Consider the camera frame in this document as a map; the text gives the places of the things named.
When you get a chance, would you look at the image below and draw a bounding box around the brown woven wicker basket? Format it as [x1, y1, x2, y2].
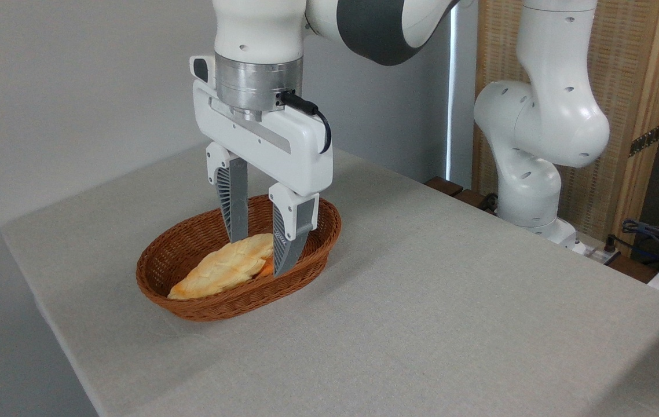
[136, 195, 342, 323]

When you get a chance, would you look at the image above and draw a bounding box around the pale golden bread loaf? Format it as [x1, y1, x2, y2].
[167, 233, 275, 301]

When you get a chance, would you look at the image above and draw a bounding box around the dark metal screen hinge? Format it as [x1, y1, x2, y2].
[629, 123, 659, 158]

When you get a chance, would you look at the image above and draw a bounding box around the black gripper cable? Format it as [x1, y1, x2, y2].
[280, 91, 332, 155]

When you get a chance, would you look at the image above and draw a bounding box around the wooden woven folding screen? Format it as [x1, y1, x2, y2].
[472, 0, 659, 257]

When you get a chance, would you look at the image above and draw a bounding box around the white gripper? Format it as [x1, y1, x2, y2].
[189, 55, 334, 277]

